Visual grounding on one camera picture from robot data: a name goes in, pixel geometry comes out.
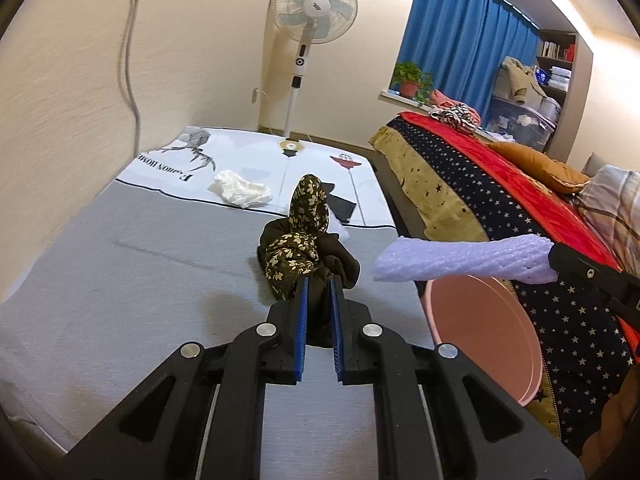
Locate floral dark fabric scrunchie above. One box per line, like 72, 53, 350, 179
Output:
257, 174, 360, 301

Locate white tissue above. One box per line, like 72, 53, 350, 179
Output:
208, 170, 272, 209

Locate plaid grey pillow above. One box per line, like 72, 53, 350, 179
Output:
577, 165, 640, 278

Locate pink plastic basin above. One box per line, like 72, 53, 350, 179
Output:
421, 275, 544, 405

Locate orange brown cushion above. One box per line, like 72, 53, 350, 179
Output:
489, 142, 590, 195

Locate clear plastic storage box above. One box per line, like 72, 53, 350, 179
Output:
486, 96, 555, 152

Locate bed with starry blanket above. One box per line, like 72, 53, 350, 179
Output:
370, 112, 639, 454

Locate beige jacket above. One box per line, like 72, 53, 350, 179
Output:
501, 56, 547, 103

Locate wooden bookshelf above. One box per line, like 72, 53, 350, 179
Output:
536, 29, 593, 162

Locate striped clothes pile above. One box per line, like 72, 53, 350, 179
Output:
430, 103, 482, 134

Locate potted green plant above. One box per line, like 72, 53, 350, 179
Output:
392, 62, 433, 104

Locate blue curtain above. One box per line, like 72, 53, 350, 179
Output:
397, 0, 539, 115

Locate white standing fan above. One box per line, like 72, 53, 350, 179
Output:
270, 0, 358, 138

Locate white wall socket plug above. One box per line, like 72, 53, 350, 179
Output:
252, 87, 268, 104

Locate grey wall cable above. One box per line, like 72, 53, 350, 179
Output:
118, 0, 151, 158

